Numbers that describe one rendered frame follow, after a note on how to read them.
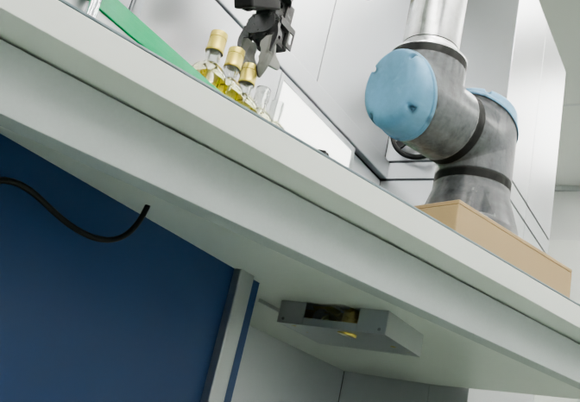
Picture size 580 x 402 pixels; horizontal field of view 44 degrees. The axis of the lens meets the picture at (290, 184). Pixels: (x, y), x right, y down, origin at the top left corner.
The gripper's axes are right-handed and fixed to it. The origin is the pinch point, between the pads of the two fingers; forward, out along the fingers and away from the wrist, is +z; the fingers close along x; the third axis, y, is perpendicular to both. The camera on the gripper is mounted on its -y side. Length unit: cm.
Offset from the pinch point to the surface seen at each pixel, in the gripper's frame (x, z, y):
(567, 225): 22, -126, 414
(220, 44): -1.7, 2.1, -12.2
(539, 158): -24, -46, 137
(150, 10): 12.0, -2.7, -19.1
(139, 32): -13.5, 20.5, -41.1
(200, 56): 11.8, -2.8, -2.7
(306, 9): 15, -41, 33
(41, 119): -35, 49, -66
